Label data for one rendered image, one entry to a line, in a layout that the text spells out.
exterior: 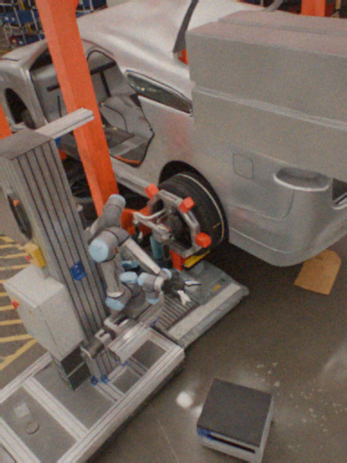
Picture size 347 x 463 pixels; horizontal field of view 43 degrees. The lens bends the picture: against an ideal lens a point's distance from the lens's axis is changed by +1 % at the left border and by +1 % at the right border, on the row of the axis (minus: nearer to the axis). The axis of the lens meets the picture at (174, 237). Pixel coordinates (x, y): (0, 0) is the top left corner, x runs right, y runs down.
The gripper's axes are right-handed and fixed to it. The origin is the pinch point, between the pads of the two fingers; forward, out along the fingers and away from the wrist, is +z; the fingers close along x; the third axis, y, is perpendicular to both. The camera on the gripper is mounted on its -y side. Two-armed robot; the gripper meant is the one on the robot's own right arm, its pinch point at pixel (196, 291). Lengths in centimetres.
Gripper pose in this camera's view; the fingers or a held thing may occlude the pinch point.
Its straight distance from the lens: 236.8
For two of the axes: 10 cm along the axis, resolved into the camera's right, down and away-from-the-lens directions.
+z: 8.8, 2.0, -4.3
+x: -4.7, 4.9, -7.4
